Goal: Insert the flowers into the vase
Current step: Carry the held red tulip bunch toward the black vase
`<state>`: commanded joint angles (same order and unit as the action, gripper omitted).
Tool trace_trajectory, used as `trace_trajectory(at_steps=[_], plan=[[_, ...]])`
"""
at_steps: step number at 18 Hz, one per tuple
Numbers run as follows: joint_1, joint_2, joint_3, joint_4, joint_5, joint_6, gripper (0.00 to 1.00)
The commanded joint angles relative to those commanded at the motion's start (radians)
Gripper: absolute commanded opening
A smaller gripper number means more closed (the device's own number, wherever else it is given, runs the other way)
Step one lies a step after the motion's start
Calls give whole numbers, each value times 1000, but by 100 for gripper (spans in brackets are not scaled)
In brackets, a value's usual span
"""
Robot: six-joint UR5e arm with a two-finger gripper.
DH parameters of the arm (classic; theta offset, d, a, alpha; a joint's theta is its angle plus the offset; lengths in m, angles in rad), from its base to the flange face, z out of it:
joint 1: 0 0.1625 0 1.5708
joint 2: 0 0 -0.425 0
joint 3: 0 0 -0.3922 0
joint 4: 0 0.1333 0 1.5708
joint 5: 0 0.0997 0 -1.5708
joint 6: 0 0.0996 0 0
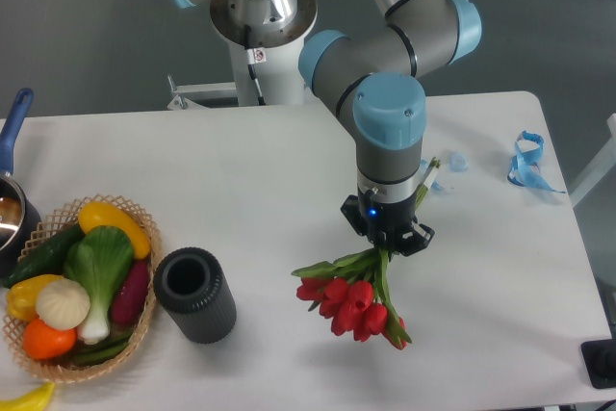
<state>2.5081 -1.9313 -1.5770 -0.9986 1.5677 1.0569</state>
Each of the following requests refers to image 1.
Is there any blue handled saucepan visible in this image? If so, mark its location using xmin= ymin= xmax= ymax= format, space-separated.
xmin=1 ymin=88 xmax=40 ymax=278

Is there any orange tangerine toy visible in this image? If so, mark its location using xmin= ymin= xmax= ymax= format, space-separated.
xmin=22 ymin=319 xmax=77 ymax=360

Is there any dark green cucumber toy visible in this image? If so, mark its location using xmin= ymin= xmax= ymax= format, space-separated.
xmin=3 ymin=224 xmax=84 ymax=289

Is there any black device at edge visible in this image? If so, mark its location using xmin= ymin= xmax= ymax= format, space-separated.
xmin=580 ymin=339 xmax=615 ymax=390

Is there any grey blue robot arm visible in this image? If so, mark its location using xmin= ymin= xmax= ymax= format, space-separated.
xmin=174 ymin=0 xmax=482 ymax=256

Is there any small pale blue cap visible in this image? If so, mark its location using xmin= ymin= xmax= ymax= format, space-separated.
xmin=449 ymin=151 xmax=469 ymax=173

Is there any yellow bell pepper toy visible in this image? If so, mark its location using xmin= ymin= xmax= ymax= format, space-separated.
xmin=6 ymin=274 xmax=63 ymax=322

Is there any purple sweet potato toy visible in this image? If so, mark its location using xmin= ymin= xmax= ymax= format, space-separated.
xmin=111 ymin=261 xmax=149 ymax=326

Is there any green bok choy toy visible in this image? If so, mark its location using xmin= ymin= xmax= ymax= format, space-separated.
xmin=64 ymin=225 xmax=134 ymax=345

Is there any blue ribbon tangle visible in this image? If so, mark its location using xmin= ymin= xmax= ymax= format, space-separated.
xmin=506 ymin=130 xmax=565 ymax=193

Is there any white frame at right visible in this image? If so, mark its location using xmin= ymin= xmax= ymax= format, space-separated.
xmin=569 ymin=114 xmax=615 ymax=208

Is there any blue ribbon strip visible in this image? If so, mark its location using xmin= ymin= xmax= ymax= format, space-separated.
xmin=421 ymin=158 xmax=447 ymax=193

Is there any dark grey ribbed vase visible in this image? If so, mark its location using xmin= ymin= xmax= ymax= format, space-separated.
xmin=153 ymin=247 xmax=237 ymax=344

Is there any green bean pod toy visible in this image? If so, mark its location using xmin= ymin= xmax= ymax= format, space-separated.
xmin=72 ymin=332 xmax=132 ymax=368

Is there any white steamed bun toy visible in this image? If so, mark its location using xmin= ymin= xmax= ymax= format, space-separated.
xmin=36 ymin=278 xmax=90 ymax=330

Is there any red tulip bouquet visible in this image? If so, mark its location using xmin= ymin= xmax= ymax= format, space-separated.
xmin=291 ymin=156 xmax=443 ymax=351

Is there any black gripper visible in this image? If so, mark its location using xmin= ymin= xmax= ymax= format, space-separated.
xmin=341 ymin=191 xmax=435 ymax=257

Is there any yellow banana toy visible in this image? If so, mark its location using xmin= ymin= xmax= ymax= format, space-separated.
xmin=1 ymin=382 xmax=56 ymax=411

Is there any woven wicker basket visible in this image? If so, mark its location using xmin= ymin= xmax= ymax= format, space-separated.
xmin=3 ymin=194 xmax=162 ymax=384

